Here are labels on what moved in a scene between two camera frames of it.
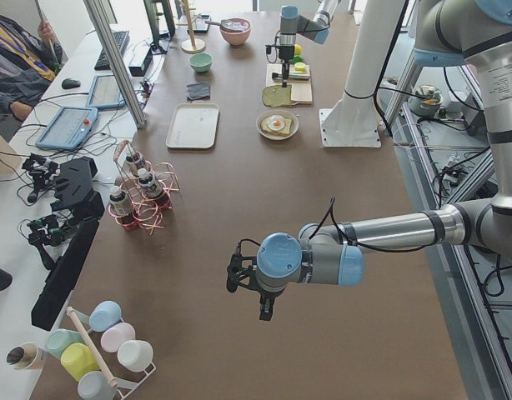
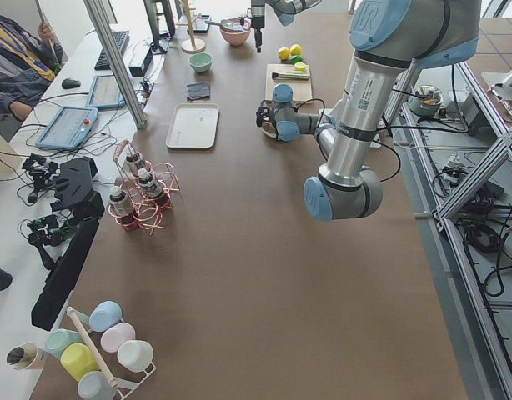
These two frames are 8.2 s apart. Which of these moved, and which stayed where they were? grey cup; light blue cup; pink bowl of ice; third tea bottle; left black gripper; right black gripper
Moved: left black gripper; right black gripper
Stayed: grey cup; pink bowl of ice; third tea bottle; light blue cup
